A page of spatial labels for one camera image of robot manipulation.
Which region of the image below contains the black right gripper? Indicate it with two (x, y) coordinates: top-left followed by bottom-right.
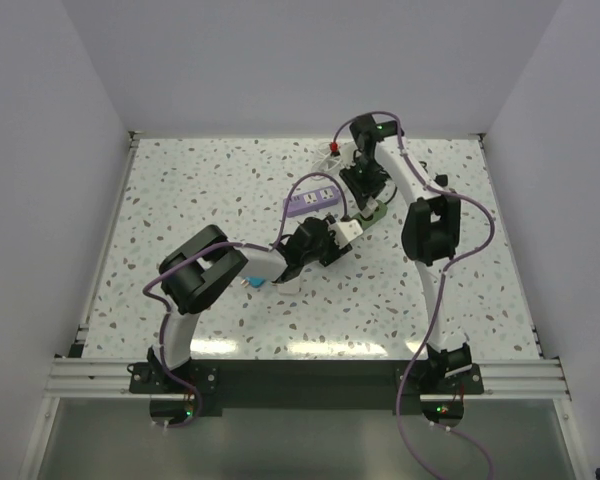
(338, 158), (385, 211)

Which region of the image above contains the green power strip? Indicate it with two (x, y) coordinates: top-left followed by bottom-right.
(353, 201), (388, 232)

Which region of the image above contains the white charger plug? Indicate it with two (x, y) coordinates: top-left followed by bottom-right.
(276, 277), (302, 295)

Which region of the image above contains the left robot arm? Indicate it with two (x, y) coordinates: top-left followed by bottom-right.
(143, 215), (364, 392)

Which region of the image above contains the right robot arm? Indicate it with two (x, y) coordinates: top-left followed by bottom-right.
(340, 113), (472, 393)

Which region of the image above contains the blue charger plug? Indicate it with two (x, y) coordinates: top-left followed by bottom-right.
(241, 277), (266, 288)

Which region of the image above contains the purple power strip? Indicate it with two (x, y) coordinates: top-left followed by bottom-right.
(287, 186), (342, 217)

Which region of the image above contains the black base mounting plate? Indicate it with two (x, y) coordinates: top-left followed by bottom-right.
(127, 359), (485, 424)

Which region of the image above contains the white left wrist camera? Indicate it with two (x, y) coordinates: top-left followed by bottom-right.
(328, 219), (364, 247)

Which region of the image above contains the white coiled cable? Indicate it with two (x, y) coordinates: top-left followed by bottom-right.
(312, 142), (344, 176)

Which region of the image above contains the black power cable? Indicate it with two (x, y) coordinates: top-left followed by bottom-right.
(384, 160), (451, 204)

